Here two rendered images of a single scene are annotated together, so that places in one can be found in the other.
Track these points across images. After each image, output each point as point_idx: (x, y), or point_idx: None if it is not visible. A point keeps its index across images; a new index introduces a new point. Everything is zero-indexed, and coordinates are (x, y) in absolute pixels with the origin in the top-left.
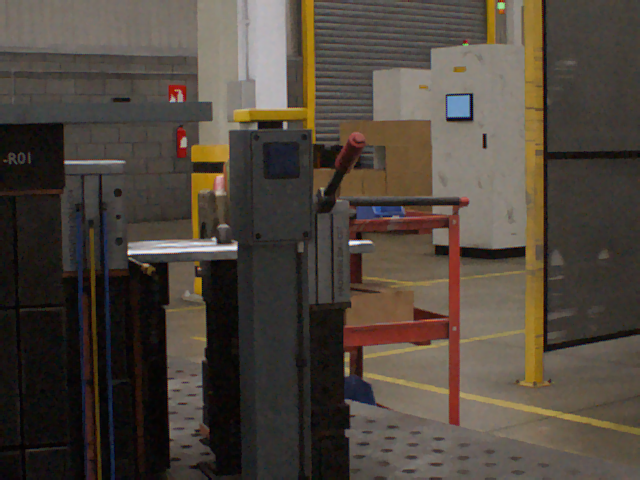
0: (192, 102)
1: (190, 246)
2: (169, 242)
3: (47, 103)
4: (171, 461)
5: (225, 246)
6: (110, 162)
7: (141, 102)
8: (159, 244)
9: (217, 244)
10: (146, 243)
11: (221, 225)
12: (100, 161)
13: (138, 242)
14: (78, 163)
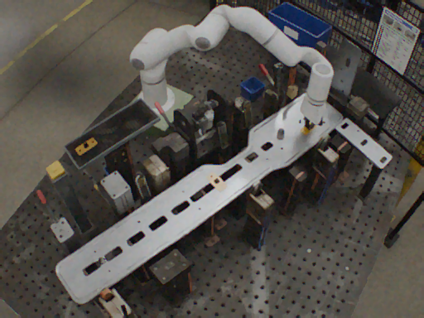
0: (67, 143)
1: (108, 248)
2: (122, 261)
3: (95, 125)
4: (141, 295)
5: (93, 240)
6: (103, 179)
7: (77, 137)
8: (122, 253)
9: (101, 254)
10: (128, 256)
11: (100, 257)
12: (106, 177)
13: (132, 259)
14: (111, 174)
